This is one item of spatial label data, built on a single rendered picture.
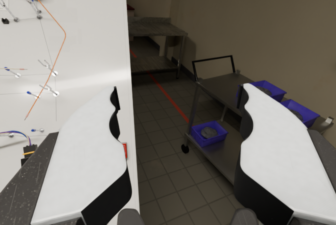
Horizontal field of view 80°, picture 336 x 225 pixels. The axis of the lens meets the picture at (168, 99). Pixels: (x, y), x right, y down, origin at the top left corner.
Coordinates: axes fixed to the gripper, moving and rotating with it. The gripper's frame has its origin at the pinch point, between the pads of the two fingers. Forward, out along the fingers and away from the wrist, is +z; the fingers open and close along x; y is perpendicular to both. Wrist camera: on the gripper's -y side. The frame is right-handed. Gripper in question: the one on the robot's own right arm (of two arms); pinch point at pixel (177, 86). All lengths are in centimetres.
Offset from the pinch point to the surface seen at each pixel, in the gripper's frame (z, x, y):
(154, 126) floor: 183, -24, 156
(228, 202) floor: 91, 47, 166
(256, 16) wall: 236, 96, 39
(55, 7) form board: 69, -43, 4
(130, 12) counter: 515, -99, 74
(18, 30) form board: 60, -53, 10
